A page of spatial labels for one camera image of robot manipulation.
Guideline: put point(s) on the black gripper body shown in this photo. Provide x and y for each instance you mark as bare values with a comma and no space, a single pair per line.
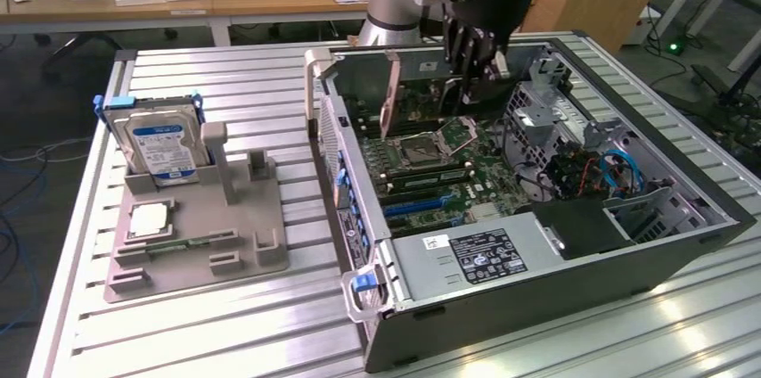
496,3

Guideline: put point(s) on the green graphics card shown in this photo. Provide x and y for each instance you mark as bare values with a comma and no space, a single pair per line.
416,97

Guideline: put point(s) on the metal disk bay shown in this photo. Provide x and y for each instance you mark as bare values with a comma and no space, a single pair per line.
534,110

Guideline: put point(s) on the metal socket cover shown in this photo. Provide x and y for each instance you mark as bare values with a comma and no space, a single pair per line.
458,133

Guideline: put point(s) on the CPU socket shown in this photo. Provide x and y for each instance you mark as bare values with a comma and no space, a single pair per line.
422,148

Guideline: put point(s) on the black RAM slot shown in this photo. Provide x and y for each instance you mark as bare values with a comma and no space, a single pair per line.
425,170
433,182

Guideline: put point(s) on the green motherboard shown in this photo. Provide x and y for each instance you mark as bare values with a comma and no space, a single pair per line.
476,199

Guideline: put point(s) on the blue expansion slot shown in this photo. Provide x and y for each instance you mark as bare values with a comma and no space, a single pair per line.
416,207

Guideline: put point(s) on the grey power supply unit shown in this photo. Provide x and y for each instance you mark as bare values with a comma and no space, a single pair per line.
476,257

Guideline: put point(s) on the grey parts rack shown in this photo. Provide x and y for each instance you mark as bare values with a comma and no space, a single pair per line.
249,213

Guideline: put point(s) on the hard disk with blue caddy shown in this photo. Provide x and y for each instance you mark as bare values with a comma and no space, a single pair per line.
160,146

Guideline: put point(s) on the open grey PC case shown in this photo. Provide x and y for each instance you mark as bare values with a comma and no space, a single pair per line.
534,315

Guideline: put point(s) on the green RAM stick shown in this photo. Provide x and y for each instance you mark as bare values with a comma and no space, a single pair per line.
178,245

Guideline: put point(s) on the silver CPU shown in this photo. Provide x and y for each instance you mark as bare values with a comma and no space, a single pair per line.
148,221

